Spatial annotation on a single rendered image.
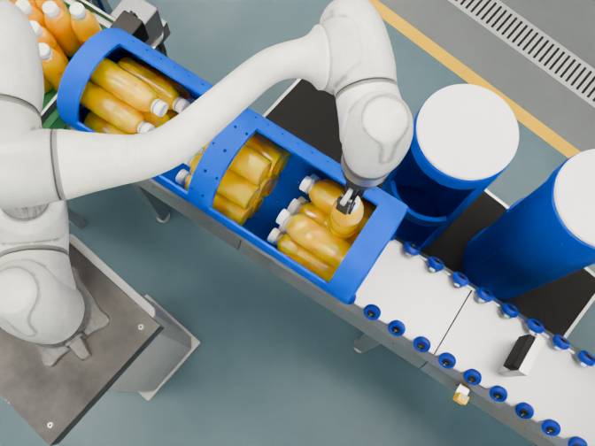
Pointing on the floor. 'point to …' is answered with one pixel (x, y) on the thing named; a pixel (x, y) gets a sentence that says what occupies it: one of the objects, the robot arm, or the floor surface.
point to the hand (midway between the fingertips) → (352, 196)
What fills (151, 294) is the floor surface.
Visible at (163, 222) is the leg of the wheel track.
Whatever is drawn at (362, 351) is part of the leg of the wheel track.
